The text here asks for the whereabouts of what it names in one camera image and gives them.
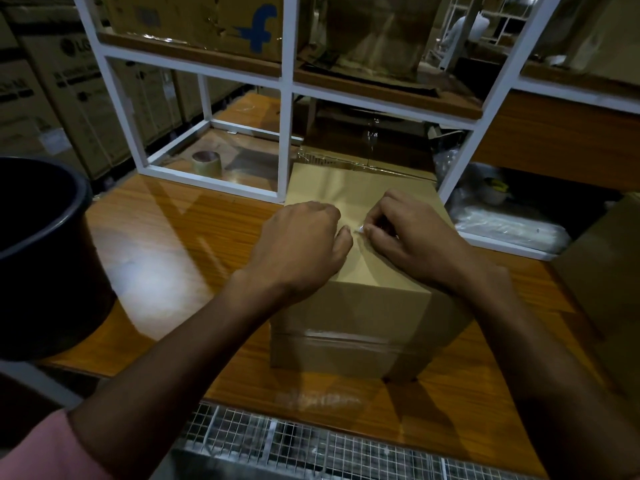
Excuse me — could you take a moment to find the brown packing tape roll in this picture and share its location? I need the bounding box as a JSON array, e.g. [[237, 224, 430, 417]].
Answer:
[[191, 150, 223, 179]]

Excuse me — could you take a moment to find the person's right hand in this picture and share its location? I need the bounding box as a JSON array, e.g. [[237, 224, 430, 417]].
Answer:
[[359, 189, 481, 295]]

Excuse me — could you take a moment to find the wire mesh cage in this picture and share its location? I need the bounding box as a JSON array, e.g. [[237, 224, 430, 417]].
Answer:
[[175, 402, 541, 480]]

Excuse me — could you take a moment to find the stack of large appliance cartons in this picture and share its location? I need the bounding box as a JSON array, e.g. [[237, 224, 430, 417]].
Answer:
[[0, 4, 246, 181]]

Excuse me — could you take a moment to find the white tape roll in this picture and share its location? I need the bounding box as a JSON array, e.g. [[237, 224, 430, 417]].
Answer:
[[482, 177, 511, 205]]

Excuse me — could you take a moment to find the person's left forearm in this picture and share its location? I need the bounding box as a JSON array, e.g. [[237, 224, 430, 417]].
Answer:
[[67, 274, 281, 480]]

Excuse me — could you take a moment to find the wooden drawer panel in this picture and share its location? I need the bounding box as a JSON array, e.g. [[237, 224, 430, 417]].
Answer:
[[472, 89, 640, 191]]

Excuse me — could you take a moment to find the white plastic pack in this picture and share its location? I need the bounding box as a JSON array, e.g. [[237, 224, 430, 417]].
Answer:
[[452, 204, 571, 255]]

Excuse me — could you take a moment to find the crumpled brown cardboard box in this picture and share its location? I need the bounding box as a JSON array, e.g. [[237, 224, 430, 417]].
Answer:
[[299, 0, 443, 93]]

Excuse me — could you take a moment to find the white metal shelf rack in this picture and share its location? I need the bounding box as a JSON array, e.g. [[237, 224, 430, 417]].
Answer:
[[72, 0, 640, 261]]

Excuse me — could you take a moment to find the black plastic bucket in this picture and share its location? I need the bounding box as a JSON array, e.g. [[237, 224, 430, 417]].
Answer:
[[0, 157, 119, 363]]

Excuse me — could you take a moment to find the person's left hand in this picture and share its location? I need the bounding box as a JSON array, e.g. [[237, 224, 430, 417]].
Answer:
[[232, 200, 355, 313]]

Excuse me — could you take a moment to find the plain brown cardboard box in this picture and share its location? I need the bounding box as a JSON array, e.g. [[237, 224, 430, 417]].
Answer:
[[269, 162, 473, 383], [549, 192, 640, 401]]

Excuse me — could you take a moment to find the clear crumpled plastic bag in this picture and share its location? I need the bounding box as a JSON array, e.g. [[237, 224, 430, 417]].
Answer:
[[433, 147, 481, 205]]

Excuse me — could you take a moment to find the pink left shirt sleeve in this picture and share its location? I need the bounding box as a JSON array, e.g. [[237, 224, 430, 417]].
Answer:
[[0, 409, 111, 480]]

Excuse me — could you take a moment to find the person's right forearm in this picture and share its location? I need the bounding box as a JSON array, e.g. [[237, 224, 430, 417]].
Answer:
[[445, 254, 640, 480]]

